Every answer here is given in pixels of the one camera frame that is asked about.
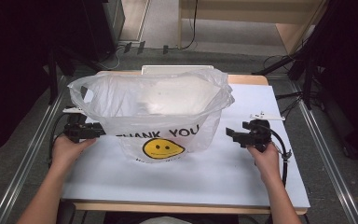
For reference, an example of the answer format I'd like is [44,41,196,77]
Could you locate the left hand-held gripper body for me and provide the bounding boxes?
[62,105,91,144]

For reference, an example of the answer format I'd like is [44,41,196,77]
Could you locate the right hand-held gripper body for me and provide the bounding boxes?
[241,112,286,153]

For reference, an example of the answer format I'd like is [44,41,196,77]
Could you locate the white smiley plastic bag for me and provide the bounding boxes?
[67,68,236,164]

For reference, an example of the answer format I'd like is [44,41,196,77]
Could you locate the person's left hand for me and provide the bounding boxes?
[50,134,97,171]

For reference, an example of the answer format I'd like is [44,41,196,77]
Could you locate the person's right hand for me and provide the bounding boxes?
[246,142,282,185]

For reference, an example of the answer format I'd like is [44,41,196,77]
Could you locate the black metal stand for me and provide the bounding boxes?
[46,46,76,105]

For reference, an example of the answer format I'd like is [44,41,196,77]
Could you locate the white table mat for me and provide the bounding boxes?
[61,83,311,209]

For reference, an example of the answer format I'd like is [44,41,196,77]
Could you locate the black tripod stand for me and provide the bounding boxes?
[251,0,358,110]

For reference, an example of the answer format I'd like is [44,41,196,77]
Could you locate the dark curtain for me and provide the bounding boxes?
[318,0,358,164]
[0,0,86,161]

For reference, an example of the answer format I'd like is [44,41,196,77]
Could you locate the wooden table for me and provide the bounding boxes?
[73,70,309,216]

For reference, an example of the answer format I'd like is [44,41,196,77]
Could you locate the black cabinet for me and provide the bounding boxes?
[83,0,126,61]

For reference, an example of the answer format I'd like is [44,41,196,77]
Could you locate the person's clothing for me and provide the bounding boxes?
[103,211,241,224]

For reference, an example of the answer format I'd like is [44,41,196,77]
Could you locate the light wooden furniture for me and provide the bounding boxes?
[177,0,328,56]

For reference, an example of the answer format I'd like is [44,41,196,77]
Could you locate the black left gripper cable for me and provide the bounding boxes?
[48,112,73,166]

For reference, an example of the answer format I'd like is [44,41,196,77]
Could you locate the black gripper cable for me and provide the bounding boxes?
[260,123,293,189]
[48,112,73,166]

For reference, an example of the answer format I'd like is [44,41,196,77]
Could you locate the black floor cable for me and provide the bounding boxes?
[274,91,306,119]

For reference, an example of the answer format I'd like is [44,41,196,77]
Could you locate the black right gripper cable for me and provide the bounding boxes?
[260,123,293,189]

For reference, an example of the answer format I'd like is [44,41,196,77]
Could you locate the metal floor rail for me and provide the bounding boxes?
[292,79,358,224]
[0,77,68,224]

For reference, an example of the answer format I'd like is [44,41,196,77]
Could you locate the white floor cable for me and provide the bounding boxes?
[100,46,121,71]

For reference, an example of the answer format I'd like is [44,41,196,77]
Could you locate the black hanging cable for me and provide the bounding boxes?
[181,0,200,50]

